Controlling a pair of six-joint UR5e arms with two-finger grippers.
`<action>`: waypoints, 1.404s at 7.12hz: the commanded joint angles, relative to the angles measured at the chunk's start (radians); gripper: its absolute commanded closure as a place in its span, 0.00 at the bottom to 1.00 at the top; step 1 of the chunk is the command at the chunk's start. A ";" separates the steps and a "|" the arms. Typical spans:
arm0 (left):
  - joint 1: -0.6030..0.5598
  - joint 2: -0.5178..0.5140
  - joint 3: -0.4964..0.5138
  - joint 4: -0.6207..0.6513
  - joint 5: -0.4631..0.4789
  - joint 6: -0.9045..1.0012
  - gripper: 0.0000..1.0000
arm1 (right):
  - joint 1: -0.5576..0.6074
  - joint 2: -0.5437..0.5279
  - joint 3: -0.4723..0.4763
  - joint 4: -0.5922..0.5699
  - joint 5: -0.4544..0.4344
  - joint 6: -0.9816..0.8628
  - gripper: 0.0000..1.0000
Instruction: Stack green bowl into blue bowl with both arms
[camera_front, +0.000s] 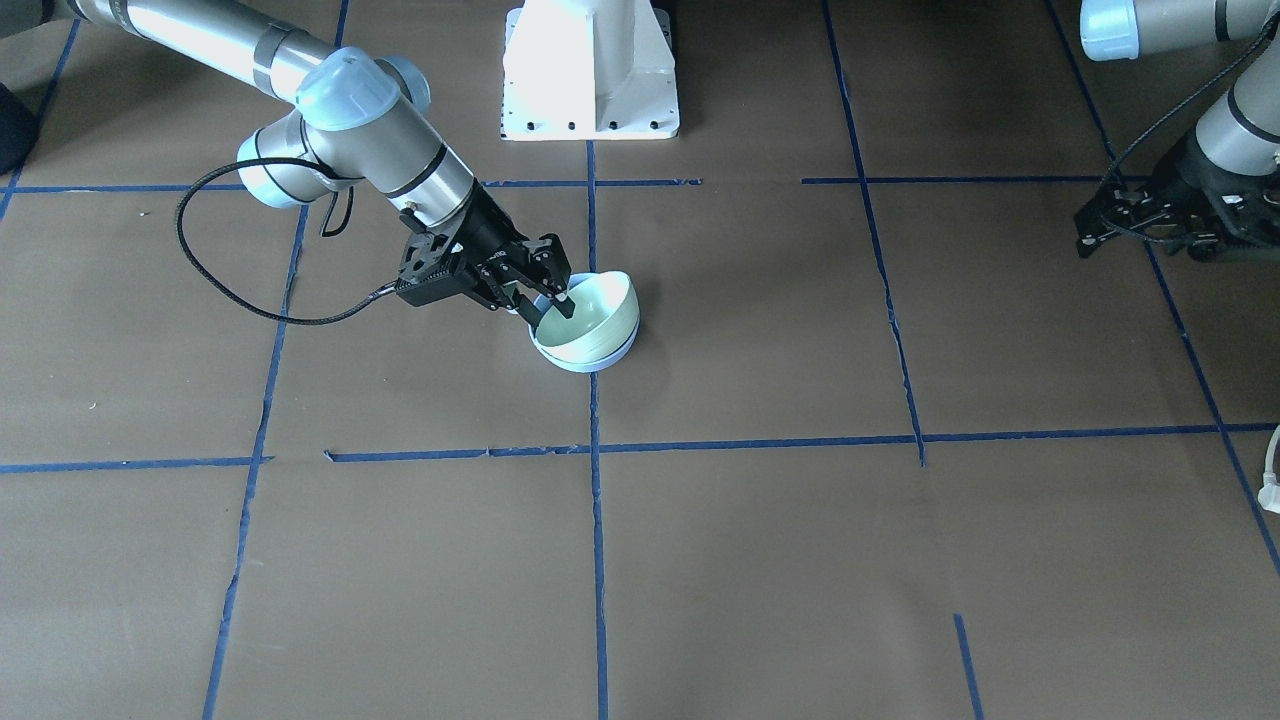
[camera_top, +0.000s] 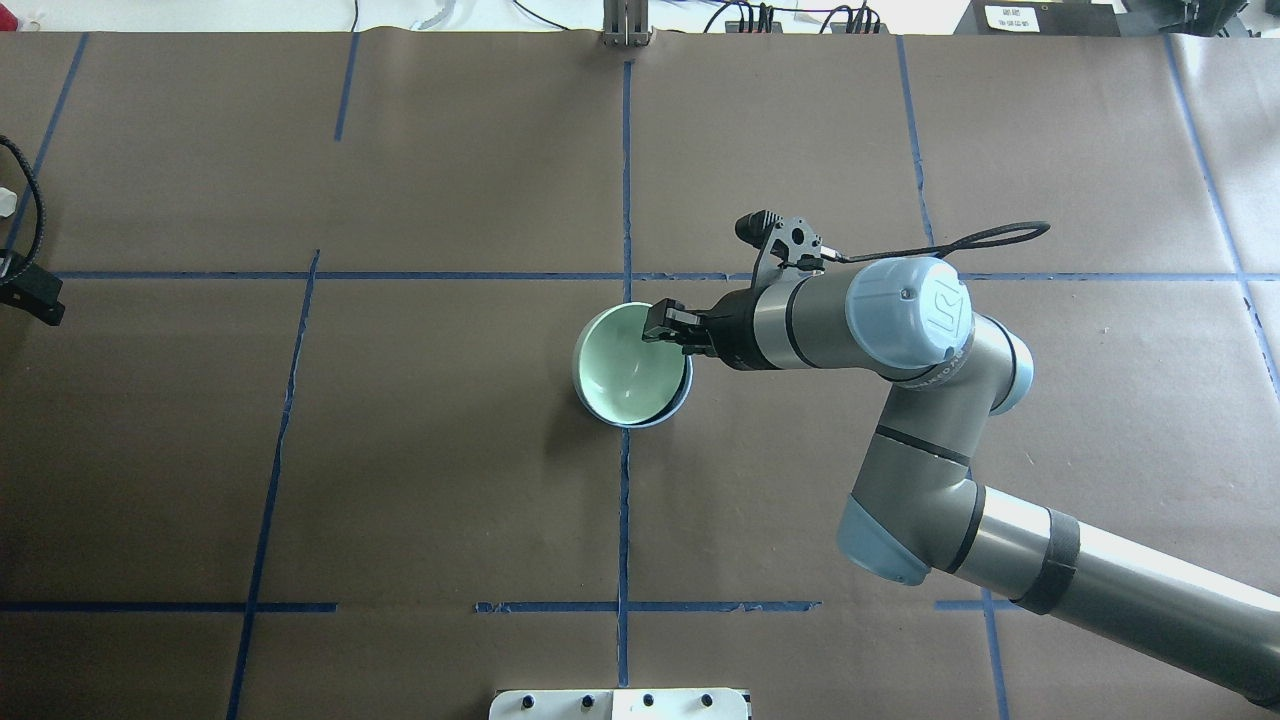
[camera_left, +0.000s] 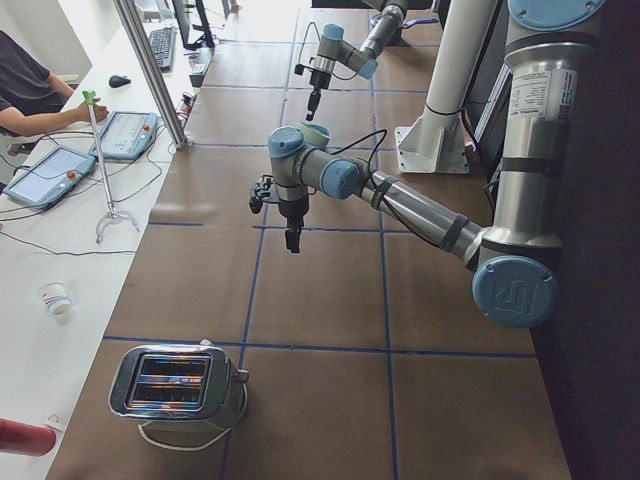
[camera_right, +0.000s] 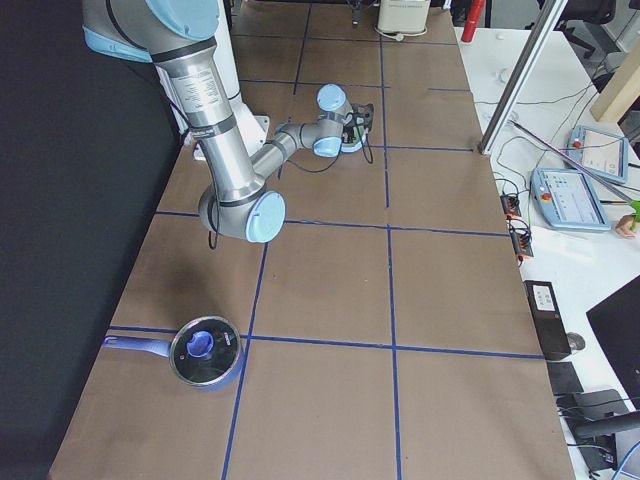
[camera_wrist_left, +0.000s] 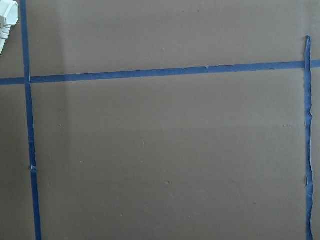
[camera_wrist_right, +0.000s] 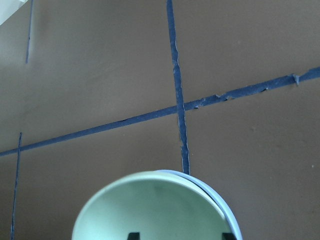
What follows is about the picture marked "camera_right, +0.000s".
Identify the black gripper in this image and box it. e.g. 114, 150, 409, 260
342, 115, 369, 140

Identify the green bowl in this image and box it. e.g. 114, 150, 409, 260
341, 134, 366, 153

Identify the blue bowl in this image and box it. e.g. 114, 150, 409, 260
341, 142, 365, 153

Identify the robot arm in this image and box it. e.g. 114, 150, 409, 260
82, 1, 374, 243

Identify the beige appliance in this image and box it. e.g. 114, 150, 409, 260
376, 0, 430, 35

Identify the red cylinder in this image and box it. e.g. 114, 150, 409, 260
461, 0, 486, 44

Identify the near teach pendant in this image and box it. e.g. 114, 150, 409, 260
530, 168, 611, 232

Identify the teach pendant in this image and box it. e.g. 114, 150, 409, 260
567, 125, 630, 185
530, 168, 611, 232

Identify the far teach pendant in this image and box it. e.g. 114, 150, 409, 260
567, 125, 630, 185

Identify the grabber reaching tool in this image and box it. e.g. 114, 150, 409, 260
508, 120, 640, 223

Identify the black box with label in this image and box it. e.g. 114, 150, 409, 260
523, 280, 571, 361

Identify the blue saucepan with glass lid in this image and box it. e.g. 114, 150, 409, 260
103, 316, 245, 391

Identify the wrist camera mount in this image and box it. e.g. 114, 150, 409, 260
351, 103, 375, 133

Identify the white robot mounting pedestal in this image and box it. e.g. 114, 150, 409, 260
145, 1, 269, 170

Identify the aluminium frame post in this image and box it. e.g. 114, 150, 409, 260
478, 0, 568, 155

